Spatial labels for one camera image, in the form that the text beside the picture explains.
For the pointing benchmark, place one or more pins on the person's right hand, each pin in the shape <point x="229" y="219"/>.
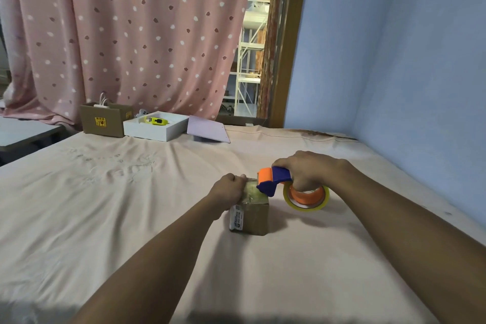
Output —
<point x="313" y="170"/>

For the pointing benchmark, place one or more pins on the person's left hand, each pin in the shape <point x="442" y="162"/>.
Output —
<point x="227" y="192"/>

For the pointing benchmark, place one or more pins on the person's left fingers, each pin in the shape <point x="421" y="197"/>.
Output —
<point x="240" y="177"/>

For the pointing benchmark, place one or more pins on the person's right fingers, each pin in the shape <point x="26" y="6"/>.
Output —
<point x="307" y="185"/>

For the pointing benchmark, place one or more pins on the blue orange tape dispenser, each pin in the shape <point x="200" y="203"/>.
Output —
<point x="292" y="191"/>

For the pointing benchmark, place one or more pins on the small brown cardboard box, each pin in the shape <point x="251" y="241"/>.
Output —
<point x="253" y="210"/>

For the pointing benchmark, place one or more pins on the person's right forearm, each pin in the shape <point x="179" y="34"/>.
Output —
<point x="410" y="247"/>

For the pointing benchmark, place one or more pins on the person's left forearm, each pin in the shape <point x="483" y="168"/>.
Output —
<point x="152" y="270"/>

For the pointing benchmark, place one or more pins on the lilac box lid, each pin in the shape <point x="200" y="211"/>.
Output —
<point x="207" y="129"/>

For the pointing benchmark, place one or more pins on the pink bed sheet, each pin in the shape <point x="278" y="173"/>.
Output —
<point x="190" y="229"/>

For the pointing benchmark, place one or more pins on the white shallow box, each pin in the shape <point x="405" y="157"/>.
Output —
<point x="156" y="127"/>

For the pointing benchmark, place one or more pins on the yellow utility knife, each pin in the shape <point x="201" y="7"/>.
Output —
<point x="156" y="120"/>

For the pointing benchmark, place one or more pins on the grey plug adapter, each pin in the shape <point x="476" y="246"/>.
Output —
<point x="142" y="112"/>

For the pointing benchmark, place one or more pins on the white metal shelf rack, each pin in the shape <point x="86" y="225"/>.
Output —
<point x="250" y="58"/>

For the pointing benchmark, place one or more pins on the open brown cardboard box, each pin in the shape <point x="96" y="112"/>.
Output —
<point x="104" y="119"/>

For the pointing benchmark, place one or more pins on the pink spotted curtain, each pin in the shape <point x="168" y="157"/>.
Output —
<point x="125" y="35"/>

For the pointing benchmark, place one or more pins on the grey table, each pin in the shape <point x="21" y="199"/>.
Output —
<point x="22" y="134"/>

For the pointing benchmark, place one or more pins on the wooden door frame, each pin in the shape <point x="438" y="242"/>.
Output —
<point x="290" y="41"/>

